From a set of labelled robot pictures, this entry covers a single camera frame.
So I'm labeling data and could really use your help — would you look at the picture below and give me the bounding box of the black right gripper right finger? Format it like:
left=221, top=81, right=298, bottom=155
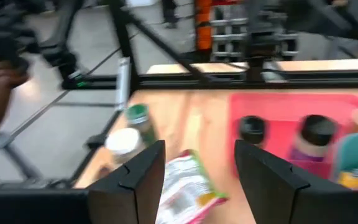
left=234, top=139, right=358, bottom=224

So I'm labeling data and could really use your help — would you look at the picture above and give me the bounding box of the orange spice jar black lid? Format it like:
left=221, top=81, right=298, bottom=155
left=239, top=114, right=269, bottom=147

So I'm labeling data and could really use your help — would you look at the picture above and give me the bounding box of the purple label jar black lid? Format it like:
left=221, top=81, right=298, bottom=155
left=289, top=114, right=339, bottom=162

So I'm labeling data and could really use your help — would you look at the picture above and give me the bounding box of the pink green snack pack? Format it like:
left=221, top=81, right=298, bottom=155
left=155, top=149, right=229, bottom=224

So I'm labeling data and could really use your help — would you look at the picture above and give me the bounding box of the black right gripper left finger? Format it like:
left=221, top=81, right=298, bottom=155
left=0, top=139, right=167, bottom=224

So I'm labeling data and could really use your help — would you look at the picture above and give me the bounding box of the bagel seasoning jar white lid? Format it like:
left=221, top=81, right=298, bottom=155
left=104, top=127, right=147, bottom=167

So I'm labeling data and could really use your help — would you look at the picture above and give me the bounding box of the teal plastic bin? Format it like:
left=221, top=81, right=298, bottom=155
left=331, top=132, right=358, bottom=191

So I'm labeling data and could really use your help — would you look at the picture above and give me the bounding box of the orange post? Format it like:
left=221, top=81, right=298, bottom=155
left=195, top=0, right=213, bottom=52

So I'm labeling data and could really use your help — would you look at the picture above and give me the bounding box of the yellow ramen noodle pack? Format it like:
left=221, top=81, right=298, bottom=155
left=336, top=167, right=358, bottom=191

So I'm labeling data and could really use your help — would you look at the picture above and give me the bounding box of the green lidded spice jar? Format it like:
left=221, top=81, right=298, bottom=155
left=125, top=103, right=158, bottom=146

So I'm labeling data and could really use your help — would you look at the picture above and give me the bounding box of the red plastic tray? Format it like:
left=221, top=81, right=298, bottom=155
left=227, top=92, right=358, bottom=181

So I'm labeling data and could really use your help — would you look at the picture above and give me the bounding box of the person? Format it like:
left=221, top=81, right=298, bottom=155
left=161, top=0, right=180, bottom=29

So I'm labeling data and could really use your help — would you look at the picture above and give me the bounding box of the shelving with storage bins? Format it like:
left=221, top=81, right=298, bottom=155
left=211, top=6, right=300, bottom=63

